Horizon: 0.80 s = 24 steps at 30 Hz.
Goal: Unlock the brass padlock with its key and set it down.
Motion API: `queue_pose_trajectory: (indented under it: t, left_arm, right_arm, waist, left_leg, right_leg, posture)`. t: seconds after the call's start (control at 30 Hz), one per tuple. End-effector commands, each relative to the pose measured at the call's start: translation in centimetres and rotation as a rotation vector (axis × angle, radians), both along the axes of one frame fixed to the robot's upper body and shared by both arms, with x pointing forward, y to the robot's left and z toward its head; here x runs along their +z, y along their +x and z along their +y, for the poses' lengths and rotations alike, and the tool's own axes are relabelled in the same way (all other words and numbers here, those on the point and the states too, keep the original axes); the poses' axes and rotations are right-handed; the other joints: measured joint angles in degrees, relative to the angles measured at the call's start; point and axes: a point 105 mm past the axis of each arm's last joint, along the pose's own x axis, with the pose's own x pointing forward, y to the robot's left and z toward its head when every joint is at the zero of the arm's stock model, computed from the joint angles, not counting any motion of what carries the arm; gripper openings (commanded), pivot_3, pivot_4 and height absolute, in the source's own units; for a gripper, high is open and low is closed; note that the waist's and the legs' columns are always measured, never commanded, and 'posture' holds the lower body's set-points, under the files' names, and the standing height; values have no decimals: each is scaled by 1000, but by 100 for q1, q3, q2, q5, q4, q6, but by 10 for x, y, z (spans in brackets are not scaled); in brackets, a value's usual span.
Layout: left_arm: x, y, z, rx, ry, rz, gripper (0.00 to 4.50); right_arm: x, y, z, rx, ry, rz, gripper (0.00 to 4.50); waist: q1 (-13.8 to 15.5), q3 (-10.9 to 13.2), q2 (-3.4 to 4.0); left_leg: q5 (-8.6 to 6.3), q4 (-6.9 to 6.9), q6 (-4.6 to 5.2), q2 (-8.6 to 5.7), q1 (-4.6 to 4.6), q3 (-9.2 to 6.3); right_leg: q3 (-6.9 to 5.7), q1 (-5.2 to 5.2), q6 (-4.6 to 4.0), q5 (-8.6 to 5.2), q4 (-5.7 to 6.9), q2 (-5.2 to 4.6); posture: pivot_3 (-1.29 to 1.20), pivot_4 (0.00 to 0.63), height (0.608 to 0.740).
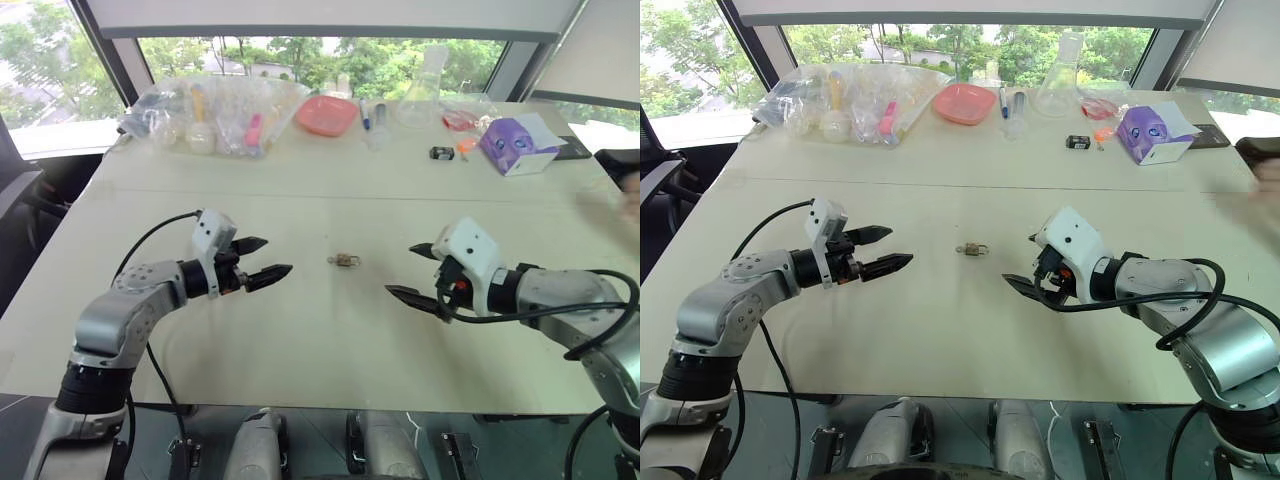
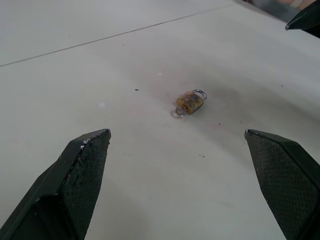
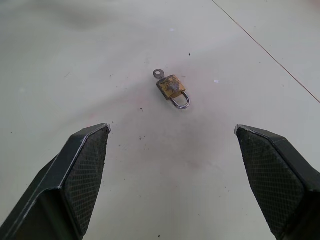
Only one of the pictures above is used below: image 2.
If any small brass padlock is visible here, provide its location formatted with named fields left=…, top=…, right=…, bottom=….
left=176, top=88, right=208, bottom=115

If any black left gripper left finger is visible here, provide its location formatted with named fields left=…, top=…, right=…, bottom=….
left=0, top=128, right=112, bottom=240

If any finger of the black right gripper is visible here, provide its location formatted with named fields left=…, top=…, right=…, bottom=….
left=285, top=0, right=320, bottom=40

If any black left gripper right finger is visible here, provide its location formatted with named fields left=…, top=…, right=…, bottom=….
left=244, top=129, right=320, bottom=240

